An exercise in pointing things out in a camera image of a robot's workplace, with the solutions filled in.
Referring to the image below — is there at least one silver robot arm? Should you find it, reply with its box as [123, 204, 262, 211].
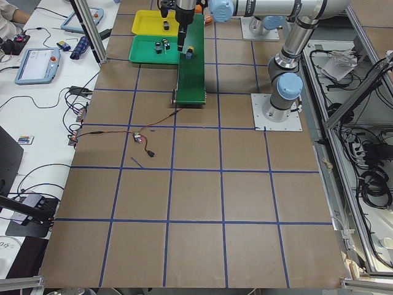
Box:
[262, 16, 319, 123]
[207, 1, 350, 58]

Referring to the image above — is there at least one teach pendant far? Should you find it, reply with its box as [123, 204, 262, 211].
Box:
[60, 6, 105, 34]

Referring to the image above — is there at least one small motor controller board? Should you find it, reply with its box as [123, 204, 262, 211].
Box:
[133, 132, 143, 143]

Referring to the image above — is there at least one red black power cable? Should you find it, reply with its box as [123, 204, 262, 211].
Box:
[73, 108, 185, 154]

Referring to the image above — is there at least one orange cylinder with white print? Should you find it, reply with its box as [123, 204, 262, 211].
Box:
[204, 15, 212, 24]

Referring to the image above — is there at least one green push button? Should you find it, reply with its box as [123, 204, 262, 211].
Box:
[161, 38, 171, 50]
[154, 42, 162, 54]

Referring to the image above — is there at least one black power adapter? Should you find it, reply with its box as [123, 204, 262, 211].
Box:
[69, 86, 93, 95]

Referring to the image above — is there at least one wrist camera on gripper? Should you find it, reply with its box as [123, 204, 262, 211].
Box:
[157, 0, 176, 18]

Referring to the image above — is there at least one yellow plastic tray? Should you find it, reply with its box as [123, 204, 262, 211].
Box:
[131, 10, 179, 36]

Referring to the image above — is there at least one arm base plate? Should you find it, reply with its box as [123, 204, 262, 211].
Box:
[251, 93, 303, 132]
[240, 17, 280, 42]

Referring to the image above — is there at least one teach pendant near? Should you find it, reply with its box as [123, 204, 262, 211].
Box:
[14, 47, 61, 85]

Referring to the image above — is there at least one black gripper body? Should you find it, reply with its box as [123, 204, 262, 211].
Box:
[175, 0, 195, 26]

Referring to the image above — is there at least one teach pendant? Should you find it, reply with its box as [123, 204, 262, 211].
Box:
[60, 6, 105, 34]
[14, 47, 61, 85]

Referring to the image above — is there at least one green plastic tray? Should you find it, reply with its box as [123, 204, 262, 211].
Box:
[129, 35, 179, 65]

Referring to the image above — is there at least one green conveyor belt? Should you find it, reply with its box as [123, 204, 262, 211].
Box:
[172, 14, 206, 106]

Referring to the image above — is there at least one aluminium frame post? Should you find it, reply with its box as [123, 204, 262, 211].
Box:
[70, 0, 107, 65]

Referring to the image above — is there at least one yellow push button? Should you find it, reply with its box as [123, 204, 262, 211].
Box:
[163, 20, 170, 31]
[185, 46, 195, 60]

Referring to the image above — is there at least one blue plaid folded umbrella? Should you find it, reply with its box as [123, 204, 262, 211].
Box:
[70, 36, 90, 60]

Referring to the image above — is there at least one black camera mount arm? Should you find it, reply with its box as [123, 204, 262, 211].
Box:
[1, 192, 59, 226]

